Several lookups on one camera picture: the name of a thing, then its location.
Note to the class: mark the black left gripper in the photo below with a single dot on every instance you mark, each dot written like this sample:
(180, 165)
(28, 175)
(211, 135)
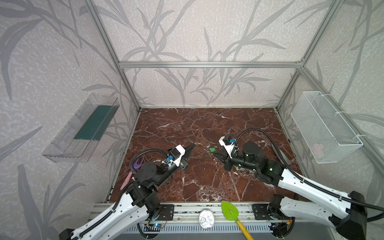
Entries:
(183, 160)

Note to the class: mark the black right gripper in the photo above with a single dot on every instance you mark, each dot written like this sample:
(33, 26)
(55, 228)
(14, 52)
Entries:
(227, 157)

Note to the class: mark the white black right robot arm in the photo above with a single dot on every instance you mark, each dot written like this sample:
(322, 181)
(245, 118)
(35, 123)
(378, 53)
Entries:
(338, 210)

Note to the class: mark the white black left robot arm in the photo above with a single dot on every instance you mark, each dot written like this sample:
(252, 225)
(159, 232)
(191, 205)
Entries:
(137, 201)

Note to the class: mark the grey metal tongs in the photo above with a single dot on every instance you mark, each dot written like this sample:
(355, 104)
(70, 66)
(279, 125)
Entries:
(281, 156)

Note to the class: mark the round silver tin lid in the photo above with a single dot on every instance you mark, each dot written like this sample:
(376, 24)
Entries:
(206, 219)

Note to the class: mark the pink object in basket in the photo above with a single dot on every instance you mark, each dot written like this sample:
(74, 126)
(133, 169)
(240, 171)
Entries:
(318, 151)

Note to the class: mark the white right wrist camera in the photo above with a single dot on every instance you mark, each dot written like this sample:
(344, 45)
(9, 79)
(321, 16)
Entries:
(229, 144)

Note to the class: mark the green toy shovel yellow handle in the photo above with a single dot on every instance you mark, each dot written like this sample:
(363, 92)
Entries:
(231, 213)

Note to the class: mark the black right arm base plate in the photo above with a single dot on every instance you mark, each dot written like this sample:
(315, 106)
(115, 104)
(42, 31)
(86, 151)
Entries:
(261, 212)

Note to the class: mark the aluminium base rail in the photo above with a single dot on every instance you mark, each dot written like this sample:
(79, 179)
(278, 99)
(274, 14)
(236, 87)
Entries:
(187, 218)

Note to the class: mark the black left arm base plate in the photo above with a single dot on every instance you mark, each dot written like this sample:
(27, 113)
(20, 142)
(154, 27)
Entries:
(164, 213)

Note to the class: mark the white wire mesh basket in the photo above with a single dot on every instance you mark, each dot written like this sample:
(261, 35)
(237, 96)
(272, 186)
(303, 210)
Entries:
(320, 122)

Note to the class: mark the clear plastic wall tray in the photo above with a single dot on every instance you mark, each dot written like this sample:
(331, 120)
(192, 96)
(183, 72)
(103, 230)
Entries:
(79, 138)

